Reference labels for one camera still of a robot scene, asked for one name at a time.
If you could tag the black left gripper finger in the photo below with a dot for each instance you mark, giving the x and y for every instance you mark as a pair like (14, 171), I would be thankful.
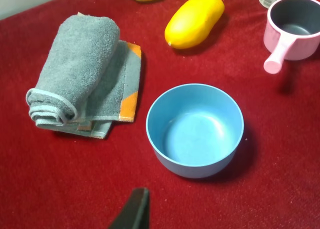
(136, 212)

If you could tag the blue plastic bowl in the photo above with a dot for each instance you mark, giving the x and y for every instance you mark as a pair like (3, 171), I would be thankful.
(194, 129)

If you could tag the grey rolled towel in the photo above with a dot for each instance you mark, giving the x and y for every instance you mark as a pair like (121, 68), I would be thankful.
(89, 80)

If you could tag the yellow mango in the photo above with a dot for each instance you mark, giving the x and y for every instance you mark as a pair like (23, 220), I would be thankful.
(192, 23)

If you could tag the pink small saucepan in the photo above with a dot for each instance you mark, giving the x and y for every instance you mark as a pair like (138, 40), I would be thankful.
(292, 32)

